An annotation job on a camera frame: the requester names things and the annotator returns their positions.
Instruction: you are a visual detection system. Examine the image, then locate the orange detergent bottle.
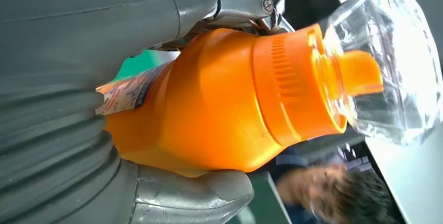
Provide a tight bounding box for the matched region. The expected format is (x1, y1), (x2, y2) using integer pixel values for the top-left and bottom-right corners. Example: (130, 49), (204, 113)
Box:
(95, 0), (443, 178)

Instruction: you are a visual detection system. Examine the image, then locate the person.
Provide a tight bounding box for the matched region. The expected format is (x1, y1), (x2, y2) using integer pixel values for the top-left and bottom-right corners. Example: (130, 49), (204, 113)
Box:
(273, 144), (395, 224)

